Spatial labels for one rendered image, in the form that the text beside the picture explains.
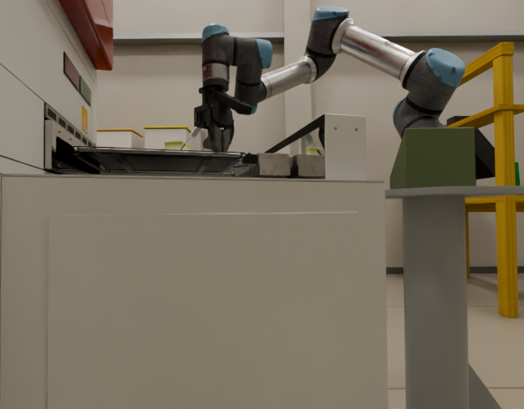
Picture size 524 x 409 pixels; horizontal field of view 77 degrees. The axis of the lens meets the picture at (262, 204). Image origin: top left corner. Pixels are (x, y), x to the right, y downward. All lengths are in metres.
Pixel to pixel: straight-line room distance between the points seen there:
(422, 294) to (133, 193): 0.78
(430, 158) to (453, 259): 0.27
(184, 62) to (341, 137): 3.85
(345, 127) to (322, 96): 3.55
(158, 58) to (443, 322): 4.14
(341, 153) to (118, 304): 0.49
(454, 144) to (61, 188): 0.92
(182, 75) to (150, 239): 3.92
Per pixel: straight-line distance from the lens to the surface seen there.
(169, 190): 0.55
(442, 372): 1.08
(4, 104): 0.62
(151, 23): 4.77
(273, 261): 0.57
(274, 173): 0.82
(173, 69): 4.45
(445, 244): 1.00
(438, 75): 1.09
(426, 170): 1.00
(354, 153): 0.72
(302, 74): 1.24
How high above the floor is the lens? 0.76
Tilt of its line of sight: 1 degrees up
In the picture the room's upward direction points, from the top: straight up
